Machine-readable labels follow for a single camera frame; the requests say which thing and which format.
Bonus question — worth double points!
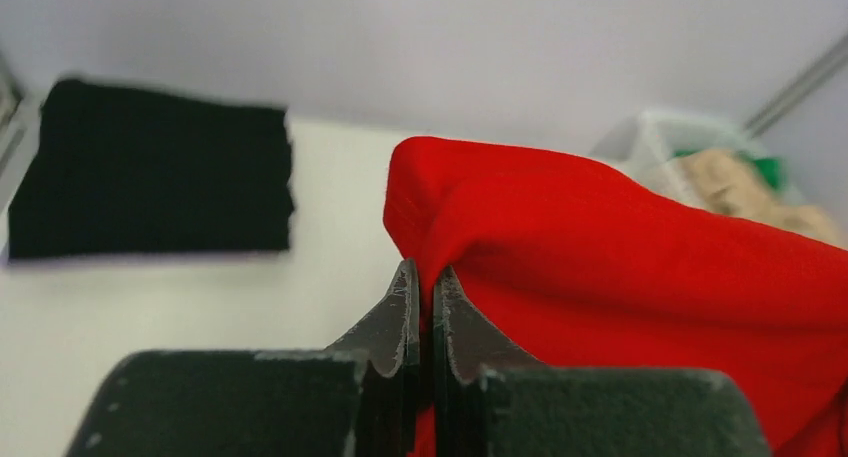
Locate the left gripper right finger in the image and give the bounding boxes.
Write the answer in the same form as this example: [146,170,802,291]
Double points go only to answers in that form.
[432,269,770,457]

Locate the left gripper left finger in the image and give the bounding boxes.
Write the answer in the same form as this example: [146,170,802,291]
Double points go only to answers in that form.
[67,259,421,456]

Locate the red t-shirt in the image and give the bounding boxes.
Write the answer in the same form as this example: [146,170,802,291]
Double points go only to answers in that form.
[383,136,847,456]

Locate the white plastic laundry basket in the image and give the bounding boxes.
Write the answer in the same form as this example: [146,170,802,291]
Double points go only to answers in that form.
[589,110,774,209]

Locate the beige t-shirt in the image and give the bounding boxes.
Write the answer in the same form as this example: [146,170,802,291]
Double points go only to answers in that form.
[677,148,847,248]

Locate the folded black t-shirt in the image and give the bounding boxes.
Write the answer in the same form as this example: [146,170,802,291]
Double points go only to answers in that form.
[7,78,295,262]

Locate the left aluminium frame post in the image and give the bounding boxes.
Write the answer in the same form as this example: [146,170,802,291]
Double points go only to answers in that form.
[1,56,27,177]

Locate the aluminium frame post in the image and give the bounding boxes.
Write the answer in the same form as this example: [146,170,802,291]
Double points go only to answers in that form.
[1,56,27,177]
[744,34,847,137]

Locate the right aluminium frame post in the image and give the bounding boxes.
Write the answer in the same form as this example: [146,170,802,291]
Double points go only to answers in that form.
[744,34,847,137]

